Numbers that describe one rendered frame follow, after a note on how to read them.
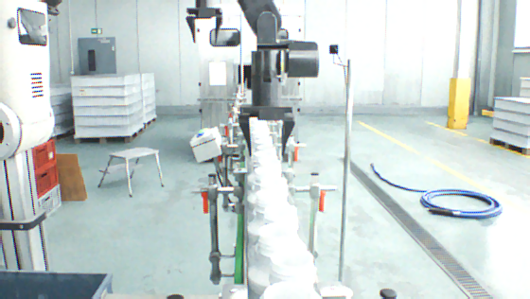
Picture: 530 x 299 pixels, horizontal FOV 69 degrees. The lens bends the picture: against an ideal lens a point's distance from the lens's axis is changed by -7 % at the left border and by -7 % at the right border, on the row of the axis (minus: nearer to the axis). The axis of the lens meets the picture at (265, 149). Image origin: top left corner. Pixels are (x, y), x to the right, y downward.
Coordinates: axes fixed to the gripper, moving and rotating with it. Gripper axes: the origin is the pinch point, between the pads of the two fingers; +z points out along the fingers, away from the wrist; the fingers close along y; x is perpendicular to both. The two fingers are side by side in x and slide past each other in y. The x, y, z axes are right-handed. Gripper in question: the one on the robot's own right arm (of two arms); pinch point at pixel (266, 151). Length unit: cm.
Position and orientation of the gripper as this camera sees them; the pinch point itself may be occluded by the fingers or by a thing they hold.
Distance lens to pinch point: 80.9
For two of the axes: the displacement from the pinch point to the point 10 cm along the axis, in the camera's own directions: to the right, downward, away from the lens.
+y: 10.0, -0.2, 0.4
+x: -0.4, -2.0, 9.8
